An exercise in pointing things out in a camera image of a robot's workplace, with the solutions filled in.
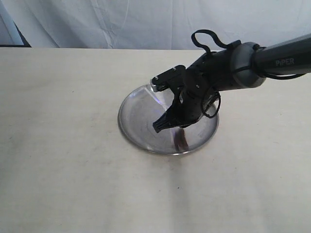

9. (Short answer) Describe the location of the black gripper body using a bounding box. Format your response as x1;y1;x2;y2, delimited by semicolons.
172;67;219;128

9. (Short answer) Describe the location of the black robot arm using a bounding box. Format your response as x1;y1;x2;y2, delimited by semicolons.
151;30;311;132

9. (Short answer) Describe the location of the round stainless steel plate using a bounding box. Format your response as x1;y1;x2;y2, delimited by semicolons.
117;82;220;156

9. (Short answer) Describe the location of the white backdrop cloth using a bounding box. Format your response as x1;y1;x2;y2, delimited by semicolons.
1;0;311;50

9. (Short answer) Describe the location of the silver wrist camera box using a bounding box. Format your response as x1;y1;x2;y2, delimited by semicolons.
150;81;166;92

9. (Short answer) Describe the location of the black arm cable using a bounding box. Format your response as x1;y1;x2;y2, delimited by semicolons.
190;29;307;119

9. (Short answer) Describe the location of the dark frame behind table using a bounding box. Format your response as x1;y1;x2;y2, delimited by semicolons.
0;23;32;48

